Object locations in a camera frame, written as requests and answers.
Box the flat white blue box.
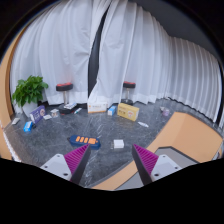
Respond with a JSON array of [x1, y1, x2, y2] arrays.
[[63, 102, 78, 111]]

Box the white box orange stripe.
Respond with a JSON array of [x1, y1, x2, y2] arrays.
[[87, 101, 109, 115]]

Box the small blue white box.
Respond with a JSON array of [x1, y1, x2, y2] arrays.
[[107, 105, 118, 117]]

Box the blue power strip orange sockets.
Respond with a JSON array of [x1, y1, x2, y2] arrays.
[[68, 134, 102, 150]]

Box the small white printed box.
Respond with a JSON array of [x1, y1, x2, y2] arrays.
[[50, 108, 60, 119]]

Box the white charger block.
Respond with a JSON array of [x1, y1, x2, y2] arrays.
[[110, 139, 125, 150]]

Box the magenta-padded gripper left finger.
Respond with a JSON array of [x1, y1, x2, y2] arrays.
[[39, 143, 92, 185]]

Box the purple box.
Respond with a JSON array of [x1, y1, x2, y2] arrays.
[[29, 105, 47, 125]]

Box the white curtain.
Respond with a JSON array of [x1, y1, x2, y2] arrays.
[[88, 0, 224, 129], [9, 0, 113, 108]]

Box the black stool red-edged seat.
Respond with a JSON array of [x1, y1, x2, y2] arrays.
[[55, 82, 75, 114], [122, 80, 137, 106]]

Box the yellow cardboard box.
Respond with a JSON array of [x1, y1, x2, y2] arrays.
[[116, 102, 140, 122]]

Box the green potted plant white pot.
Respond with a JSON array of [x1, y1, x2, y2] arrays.
[[11, 75, 49, 118]]

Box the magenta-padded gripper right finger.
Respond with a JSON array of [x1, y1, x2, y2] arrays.
[[131, 143, 183, 186]]

